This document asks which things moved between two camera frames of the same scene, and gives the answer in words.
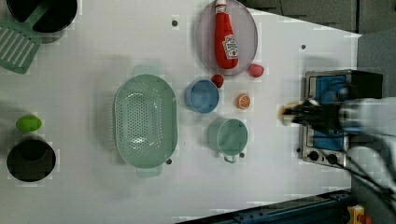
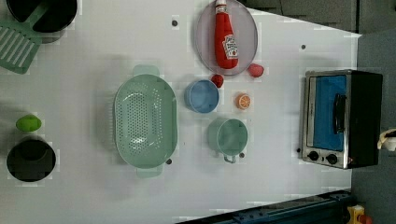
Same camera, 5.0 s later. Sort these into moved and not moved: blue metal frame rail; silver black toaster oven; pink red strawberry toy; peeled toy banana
Moved: peeled toy banana
Not moved: pink red strawberry toy; silver black toaster oven; blue metal frame rail
